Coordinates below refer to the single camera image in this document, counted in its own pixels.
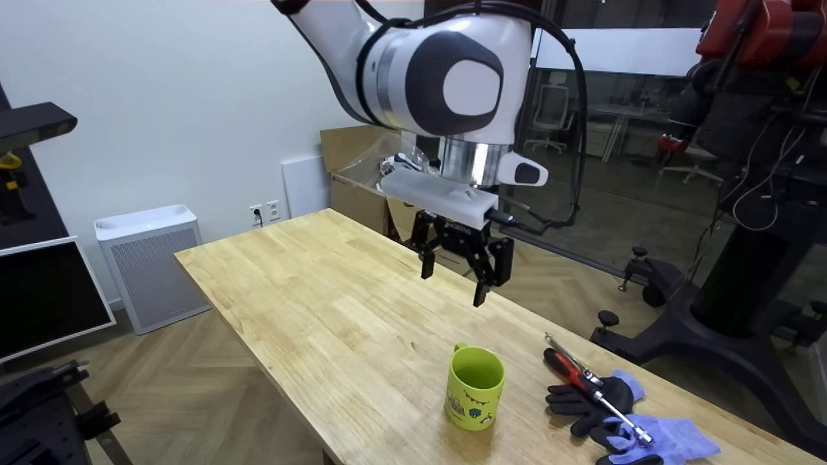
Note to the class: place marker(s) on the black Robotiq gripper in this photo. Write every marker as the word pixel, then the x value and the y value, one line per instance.
pixel 461 235

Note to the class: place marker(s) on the green mug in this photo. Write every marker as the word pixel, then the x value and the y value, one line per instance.
pixel 470 390

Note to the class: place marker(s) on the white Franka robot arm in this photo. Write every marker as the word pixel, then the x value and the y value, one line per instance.
pixel 403 79

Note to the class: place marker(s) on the clear plastic bag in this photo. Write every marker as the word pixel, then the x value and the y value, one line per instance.
pixel 390 158

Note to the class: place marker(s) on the open cardboard box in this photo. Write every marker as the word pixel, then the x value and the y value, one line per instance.
pixel 341 151

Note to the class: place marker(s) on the black and purple work glove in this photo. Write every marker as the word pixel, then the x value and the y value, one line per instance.
pixel 575 402
pixel 679 439

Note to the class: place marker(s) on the white office chair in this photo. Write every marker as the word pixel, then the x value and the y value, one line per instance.
pixel 555 111

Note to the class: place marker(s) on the red office chair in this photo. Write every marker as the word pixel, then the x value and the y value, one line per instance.
pixel 686 156

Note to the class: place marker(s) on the large white board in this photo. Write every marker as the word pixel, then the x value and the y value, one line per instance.
pixel 629 52

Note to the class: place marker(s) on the white air purifier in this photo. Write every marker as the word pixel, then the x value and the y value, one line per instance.
pixel 150 267

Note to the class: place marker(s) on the black tripod base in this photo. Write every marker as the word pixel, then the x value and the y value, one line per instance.
pixel 39 416

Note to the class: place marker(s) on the white wall panel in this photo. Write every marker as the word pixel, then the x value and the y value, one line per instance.
pixel 302 185

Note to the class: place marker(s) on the white wall outlet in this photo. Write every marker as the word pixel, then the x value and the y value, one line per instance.
pixel 266 213

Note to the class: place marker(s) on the red and black pedestal robot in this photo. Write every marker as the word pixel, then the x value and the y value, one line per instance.
pixel 740 274

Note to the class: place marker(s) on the black monitor with white frame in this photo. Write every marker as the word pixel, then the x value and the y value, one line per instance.
pixel 41 298

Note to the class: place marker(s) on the black camera on stand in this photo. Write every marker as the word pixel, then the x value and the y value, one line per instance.
pixel 30 124

